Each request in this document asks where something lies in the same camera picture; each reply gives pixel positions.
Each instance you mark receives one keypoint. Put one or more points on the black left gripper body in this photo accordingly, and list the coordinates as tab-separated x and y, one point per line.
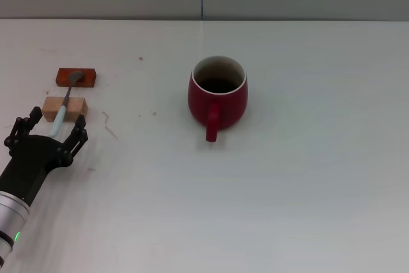
30	161

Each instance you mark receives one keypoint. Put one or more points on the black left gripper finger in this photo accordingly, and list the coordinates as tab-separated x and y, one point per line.
20	127
76	137

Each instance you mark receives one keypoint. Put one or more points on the light wooden block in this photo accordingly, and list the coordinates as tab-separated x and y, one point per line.
76	106

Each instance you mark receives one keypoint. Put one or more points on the red ceramic cup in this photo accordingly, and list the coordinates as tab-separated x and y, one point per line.
233	106

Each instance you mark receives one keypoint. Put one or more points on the red-brown wooden block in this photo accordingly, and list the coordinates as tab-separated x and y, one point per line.
87	76

